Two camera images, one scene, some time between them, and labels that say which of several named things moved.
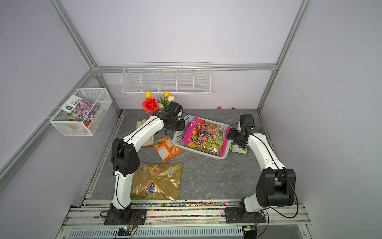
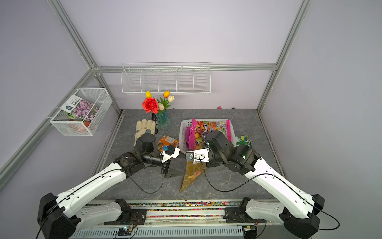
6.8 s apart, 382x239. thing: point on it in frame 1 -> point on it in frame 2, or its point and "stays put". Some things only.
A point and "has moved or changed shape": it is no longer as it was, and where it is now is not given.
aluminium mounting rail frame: [185, 219] stays put
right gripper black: [231, 134] -> [211, 164]
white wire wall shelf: [176, 78] stays put
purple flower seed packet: [77, 107] stays put
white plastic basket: [178, 139] has moved or changed shape
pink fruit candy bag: [206, 134] has moved or changed shape
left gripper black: [181, 127] -> [170, 172]
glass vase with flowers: [151, 104] stays put
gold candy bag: [156, 180] -> [192, 171]
